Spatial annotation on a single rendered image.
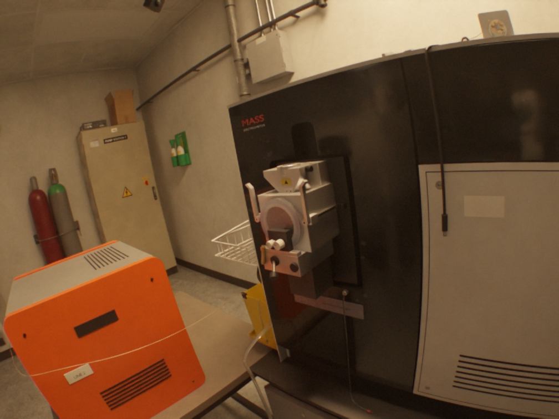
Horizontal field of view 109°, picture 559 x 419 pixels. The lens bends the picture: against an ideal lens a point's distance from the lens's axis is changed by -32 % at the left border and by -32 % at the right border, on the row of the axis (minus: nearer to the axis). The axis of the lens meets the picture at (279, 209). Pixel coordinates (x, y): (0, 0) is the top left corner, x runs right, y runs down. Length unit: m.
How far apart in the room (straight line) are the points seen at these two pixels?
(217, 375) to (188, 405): 0.14
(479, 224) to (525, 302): 0.15
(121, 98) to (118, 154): 0.67
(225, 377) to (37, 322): 0.55
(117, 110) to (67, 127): 0.68
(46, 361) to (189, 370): 0.39
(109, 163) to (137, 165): 0.35
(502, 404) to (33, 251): 3.86
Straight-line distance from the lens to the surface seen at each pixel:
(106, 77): 4.12
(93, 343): 0.74
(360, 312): 0.59
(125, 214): 3.51
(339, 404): 0.76
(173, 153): 3.19
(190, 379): 0.90
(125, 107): 3.68
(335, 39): 1.86
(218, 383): 0.92
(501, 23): 0.67
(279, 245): 0.47
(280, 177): 0.49
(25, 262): 3.80
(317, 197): 0.48
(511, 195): 0.43
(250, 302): 0.87
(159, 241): 3.70
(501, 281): 0.48
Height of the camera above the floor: 1.33
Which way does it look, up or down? 13 degrees down
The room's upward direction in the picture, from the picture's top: 10 degrees counter-clockwise
